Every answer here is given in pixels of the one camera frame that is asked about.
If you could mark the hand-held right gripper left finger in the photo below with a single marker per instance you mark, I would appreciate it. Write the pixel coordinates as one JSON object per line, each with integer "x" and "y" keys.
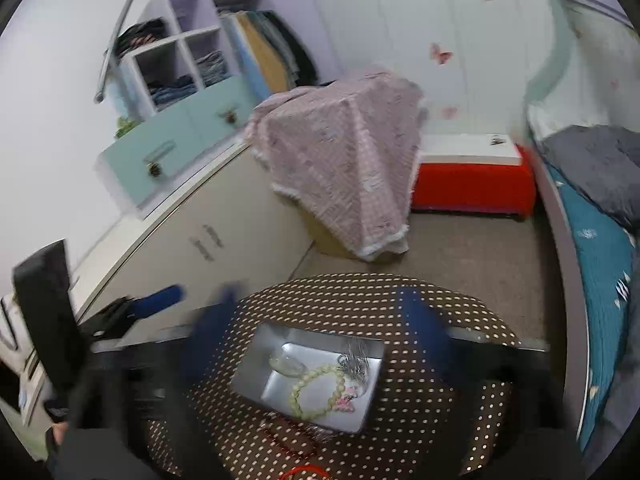
{"x": 207, "y": 332}

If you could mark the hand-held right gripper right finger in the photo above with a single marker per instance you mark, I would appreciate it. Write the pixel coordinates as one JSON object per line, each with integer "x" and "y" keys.
{"x": 420, "y": 322}

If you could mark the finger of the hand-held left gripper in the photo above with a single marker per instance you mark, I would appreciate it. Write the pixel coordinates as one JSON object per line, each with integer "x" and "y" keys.
{"x": 160, "y": 298}

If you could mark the silver metal tin tray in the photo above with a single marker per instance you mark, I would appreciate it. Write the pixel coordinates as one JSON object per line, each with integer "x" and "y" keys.
{"x": 280, "y": 390}

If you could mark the red bangle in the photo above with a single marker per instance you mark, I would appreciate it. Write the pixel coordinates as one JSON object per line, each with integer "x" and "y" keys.
{"x": 305, "y": 471}

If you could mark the clear jade bangle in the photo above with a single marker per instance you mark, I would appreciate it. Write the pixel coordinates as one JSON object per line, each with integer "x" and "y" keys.
{"x": 287, "y": 367}

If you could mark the brown polka dot tablecloth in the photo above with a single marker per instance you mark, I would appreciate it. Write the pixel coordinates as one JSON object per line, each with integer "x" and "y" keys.
{"x": 430, "y": 420}

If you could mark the pink butterfly hair clip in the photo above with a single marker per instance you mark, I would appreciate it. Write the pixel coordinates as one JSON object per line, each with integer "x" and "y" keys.
{"x": 347, "y": 403}

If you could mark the cream cabinet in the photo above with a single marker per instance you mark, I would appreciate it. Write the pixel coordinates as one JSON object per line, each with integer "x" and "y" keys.
{"x": 225, "y": 210}

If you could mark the teal drawer chest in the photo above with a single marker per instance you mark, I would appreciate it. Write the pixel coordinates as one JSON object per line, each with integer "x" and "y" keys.
{"x": 135, "y": 160}

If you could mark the red storage bench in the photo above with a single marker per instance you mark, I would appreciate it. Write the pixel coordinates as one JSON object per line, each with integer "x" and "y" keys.
{"x": 470, "y": 185}

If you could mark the green plant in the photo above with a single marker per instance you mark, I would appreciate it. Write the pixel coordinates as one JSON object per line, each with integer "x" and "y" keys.
{"x": 126, "y": 127}

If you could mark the bed with teal sheet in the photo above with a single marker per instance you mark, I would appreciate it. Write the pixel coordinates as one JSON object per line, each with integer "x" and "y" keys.
{"x": 595, "y": 260}

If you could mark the pink checked cloth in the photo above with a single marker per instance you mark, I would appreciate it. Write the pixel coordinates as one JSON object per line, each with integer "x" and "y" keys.
{"x": 340, "y": 150}

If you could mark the black hair clip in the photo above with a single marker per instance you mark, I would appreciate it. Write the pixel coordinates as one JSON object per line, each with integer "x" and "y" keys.
{"x": 497, "y": 140}

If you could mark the teal wardrobe drawers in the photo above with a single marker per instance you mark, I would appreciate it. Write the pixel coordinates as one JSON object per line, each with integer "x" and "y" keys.
{"x": 210, "y": 102}

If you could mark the folded blue jeans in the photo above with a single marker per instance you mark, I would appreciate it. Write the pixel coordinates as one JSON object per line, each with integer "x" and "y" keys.
{"x": 172, "y": 90}

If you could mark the grey blanket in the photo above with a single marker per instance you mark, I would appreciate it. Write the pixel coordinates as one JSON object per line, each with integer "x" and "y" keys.
{"x": 595, "y": 165}

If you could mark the folded grey clothes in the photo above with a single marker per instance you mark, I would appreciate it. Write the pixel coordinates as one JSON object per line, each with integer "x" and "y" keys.
{"x": 212, "y": 67}

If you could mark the white wardrobe shelf unit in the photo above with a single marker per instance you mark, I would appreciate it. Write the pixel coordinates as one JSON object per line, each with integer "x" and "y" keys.
{"x": 177, "y": 40}

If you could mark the folded dark clothes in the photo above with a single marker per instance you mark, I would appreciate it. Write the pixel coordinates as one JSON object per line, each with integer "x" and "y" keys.
{"x": 142, "y": 35}

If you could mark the hanging clothes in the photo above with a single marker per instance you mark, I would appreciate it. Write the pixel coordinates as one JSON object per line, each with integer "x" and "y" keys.
{"x": 270, "y": 50}

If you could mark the curved metal rail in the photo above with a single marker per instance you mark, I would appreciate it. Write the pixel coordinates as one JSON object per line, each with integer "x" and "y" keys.
{"x": 117, "y": 35}

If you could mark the pink butterfly wall sticker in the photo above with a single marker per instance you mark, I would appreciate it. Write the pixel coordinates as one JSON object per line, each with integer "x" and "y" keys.
{"x": 441, "y": 53}

